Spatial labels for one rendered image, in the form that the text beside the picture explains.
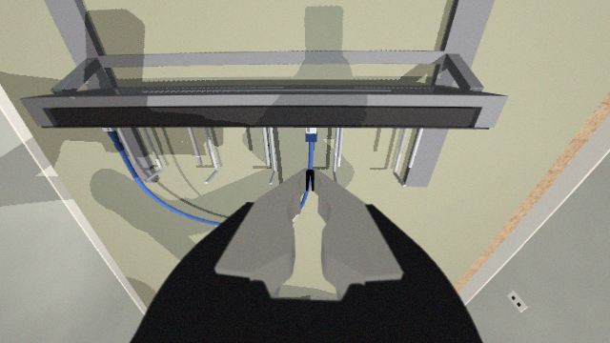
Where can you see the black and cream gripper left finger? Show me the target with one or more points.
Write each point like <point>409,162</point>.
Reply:
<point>257,242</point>

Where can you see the blue network cable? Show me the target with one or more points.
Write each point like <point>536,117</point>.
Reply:
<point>125,158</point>

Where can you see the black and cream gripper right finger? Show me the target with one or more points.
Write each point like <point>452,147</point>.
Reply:
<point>360,244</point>

